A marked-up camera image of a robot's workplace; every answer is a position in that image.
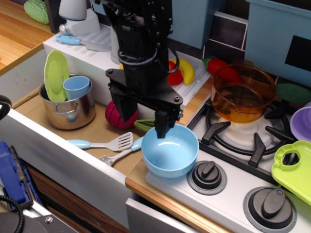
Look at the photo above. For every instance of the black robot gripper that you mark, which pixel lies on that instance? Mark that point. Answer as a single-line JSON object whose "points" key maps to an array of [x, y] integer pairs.
{"points": [[143, 80]]}

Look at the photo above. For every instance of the light blue plastic bowl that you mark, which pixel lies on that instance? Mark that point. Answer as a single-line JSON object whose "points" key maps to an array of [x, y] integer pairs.
{"points": [[172, 156]]}

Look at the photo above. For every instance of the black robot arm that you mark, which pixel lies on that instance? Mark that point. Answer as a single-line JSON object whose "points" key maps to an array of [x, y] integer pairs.
{"points": [[142, 28]]}

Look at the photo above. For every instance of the purple plastic bowl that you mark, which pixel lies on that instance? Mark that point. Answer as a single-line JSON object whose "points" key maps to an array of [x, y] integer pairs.
{"points": [[301, 123]]}

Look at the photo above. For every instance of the magenta toy beet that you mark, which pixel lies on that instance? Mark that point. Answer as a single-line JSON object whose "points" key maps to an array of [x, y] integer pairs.
{"points": [[113, 117]]}

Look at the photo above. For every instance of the red toy bell pepper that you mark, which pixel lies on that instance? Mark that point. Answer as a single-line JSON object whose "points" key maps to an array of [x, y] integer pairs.
{"points": [[176, 77]]}

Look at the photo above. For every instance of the yellow toy banana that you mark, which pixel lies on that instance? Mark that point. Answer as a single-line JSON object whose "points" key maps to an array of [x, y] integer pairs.
{"points": [[186, 69]]}

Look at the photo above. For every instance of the grey toy faucet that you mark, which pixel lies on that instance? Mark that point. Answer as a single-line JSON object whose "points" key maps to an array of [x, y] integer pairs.
{"points": [[114, 46]]}

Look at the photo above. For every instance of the steel cooking pot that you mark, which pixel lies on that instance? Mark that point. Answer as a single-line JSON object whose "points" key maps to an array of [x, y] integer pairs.
{"points": [[69, 114]]}

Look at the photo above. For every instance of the light blue plastic cup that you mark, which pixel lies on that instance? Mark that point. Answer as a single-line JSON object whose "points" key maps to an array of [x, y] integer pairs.
{"points": [[76, 87]]}

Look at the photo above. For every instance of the red toy chili pepper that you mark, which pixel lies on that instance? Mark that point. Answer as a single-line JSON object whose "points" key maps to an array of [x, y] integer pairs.
{"points": [[222, 70]]}

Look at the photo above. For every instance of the small black stove knob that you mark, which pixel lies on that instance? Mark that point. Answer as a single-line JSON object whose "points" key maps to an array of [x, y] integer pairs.
{"points": [[207, 178]]}

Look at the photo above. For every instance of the orange transparent pot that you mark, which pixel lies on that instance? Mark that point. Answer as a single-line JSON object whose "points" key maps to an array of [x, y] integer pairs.
{"points": [[246, 102]]}

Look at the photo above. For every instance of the green plastic plate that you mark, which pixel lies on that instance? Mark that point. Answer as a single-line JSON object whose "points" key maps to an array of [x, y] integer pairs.
{"points": [[56, 71]]}

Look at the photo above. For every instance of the black stove burner grate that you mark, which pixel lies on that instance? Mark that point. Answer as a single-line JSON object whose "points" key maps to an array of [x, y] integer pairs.
{"points": [[247, 160]]}

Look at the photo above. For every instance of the white toy mixer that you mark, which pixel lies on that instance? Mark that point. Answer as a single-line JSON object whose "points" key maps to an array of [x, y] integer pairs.
{"points": [[79, 18]]}

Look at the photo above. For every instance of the blue clamp device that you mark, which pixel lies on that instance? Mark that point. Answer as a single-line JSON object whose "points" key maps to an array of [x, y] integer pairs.
{"points": [[15, 177]]}

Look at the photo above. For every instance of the green round scrub pad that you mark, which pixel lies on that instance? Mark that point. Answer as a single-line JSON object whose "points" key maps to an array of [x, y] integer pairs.
{"points": [[293, 93]]}

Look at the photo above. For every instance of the green knitted toy vegetable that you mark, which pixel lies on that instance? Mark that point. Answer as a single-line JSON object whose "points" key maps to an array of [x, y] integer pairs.
{"points": [[37, 10]]}

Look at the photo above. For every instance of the light blue storage bin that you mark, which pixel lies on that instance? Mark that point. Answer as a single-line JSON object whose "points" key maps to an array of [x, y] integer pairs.
{"points": [[278, 39]]}

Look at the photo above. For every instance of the large black stove knob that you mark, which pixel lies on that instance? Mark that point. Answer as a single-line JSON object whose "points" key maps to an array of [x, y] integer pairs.
{"points": [[269, 210]]}

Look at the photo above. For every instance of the green plastic cutting board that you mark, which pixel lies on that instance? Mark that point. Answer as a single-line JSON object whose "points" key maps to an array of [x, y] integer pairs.
{"points": [[295, 178]]}

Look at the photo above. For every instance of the blue handled toy fork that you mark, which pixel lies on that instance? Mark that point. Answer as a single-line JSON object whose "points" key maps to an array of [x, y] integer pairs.
{"points": [[111, 160]]}

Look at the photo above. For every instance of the blue handled toy spatula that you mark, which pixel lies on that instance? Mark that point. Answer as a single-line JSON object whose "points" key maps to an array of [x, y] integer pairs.
{"points": [[122, 142]]}

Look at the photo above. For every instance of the blue handled toy knife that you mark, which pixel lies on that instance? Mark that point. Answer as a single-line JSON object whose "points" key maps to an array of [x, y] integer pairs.
{"points": [[71, 40]]}

